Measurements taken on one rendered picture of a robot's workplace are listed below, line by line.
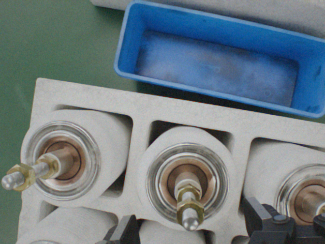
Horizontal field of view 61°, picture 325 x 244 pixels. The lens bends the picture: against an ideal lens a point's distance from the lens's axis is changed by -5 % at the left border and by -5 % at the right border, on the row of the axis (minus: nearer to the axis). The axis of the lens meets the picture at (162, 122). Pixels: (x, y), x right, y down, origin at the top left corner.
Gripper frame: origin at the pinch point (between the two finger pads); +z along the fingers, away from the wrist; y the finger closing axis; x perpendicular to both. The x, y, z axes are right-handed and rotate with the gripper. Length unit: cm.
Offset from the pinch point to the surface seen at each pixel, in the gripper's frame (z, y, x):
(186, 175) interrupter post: 9.3, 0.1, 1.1
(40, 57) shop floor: 35.7, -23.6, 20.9
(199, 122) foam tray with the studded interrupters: 17.7, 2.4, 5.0
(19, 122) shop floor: 35.7, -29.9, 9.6
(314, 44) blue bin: 25.2, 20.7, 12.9
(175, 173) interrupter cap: 10.7, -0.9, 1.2
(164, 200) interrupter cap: 10.3, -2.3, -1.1
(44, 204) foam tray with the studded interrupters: 19.0, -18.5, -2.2
